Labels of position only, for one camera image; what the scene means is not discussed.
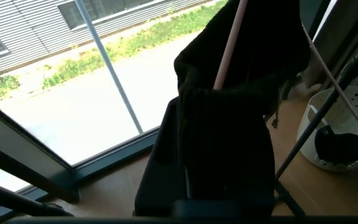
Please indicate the brown curtain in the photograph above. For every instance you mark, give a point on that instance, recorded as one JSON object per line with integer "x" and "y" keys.
{"x": 337, "y": 37}

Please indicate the black clothes rack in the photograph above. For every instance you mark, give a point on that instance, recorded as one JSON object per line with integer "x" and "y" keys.
{"x": 322, "y": 109}

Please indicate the black garment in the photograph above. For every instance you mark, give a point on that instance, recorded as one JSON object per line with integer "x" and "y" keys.
{"x": 340, "y": 146}

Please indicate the black shorts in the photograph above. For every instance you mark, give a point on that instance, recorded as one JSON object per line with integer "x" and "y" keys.
{"x": 222, "y": 140}

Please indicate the white laundry basket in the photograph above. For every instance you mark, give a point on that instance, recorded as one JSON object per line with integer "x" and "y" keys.
{"x": 309, "y": 143}

